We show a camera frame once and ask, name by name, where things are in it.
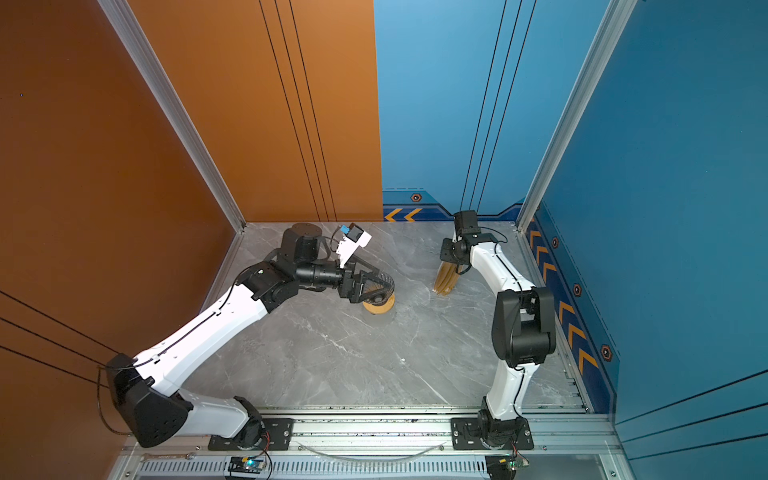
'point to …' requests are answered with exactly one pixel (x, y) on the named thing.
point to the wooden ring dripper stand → (379, 309)
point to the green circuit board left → (246, 464)
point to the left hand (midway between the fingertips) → (383, 278)
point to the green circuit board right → (503, 467)
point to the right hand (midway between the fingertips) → (447, 252)
